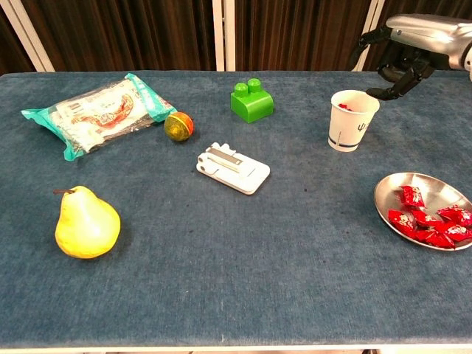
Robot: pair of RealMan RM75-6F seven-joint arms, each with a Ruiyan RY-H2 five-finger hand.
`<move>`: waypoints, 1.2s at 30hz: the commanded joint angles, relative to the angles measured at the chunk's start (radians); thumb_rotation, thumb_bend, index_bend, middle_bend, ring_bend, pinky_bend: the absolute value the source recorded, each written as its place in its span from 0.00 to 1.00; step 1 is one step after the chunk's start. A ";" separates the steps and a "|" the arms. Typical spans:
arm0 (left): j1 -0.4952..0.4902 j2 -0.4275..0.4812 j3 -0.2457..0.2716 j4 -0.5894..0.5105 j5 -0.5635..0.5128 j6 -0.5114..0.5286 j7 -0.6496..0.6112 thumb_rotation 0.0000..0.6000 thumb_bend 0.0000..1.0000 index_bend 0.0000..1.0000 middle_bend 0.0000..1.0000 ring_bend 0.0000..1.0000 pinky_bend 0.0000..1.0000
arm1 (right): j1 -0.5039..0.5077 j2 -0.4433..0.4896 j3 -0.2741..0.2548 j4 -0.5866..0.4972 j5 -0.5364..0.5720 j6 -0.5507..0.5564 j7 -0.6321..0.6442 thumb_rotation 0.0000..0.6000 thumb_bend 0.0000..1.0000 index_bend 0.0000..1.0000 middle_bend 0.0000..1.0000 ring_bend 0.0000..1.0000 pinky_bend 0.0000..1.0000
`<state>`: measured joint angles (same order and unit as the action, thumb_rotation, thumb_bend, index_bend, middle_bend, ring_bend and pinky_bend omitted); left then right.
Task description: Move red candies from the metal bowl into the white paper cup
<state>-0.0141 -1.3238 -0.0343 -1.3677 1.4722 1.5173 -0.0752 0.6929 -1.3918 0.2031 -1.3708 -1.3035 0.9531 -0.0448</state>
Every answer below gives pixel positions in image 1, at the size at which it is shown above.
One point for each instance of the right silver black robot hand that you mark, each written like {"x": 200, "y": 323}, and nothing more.
{"x": 427, "y": 35}

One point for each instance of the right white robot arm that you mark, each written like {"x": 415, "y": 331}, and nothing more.
{"x": 468, "y": 55}

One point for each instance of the white paper cup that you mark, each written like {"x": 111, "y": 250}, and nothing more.
{"x": 346, "y": 125}

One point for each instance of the round metal plate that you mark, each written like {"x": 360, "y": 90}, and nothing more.
{"x": 391, "y": 191}

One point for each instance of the dark brown curtain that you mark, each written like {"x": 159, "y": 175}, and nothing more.
{"x": 121, "y": 33}
{"x": 442, "y": 7}
{"x": 13, "y": 48}
{"x": 295, "y": 33}

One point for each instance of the green toy building brick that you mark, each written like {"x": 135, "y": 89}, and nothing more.
{"x": 252, "y": 105}

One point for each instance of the white folding phone stand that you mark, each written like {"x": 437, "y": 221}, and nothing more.
{"x": 236, "y": 171}

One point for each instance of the orange green small ball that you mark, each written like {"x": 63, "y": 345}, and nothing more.
{"x": 178, "y": 127}

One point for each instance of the blue table cloth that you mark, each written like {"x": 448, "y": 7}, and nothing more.
{"x": 236, "y": 258}

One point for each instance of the teal clear snack packet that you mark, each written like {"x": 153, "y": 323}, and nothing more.
{"x": 99, "y": 114}

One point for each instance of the yellow pear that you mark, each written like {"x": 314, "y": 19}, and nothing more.
{"x": 86, "y": 228}

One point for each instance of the white frame post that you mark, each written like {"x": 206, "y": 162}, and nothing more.
{"x": 230, "y": 37}
{"x": 29, "y": 37}
{"x": 218, "y": 37}
{"x": 370, "y": 22}

